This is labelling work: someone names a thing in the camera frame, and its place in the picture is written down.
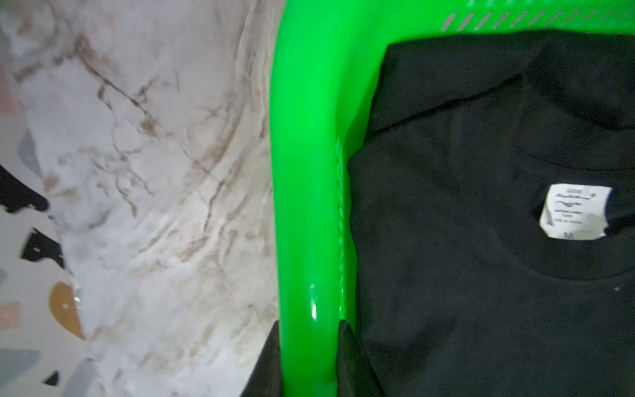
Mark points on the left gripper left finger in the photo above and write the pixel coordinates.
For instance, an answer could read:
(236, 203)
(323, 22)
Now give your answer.
(266, 378)

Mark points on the black t-shirt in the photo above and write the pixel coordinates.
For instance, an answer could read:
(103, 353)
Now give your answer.
(493, 217)

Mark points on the green plastic basket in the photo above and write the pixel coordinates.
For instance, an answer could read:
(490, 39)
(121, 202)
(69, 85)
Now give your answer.
(325, 70)

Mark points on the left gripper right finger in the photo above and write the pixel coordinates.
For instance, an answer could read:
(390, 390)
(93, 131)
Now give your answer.
(355, 377)

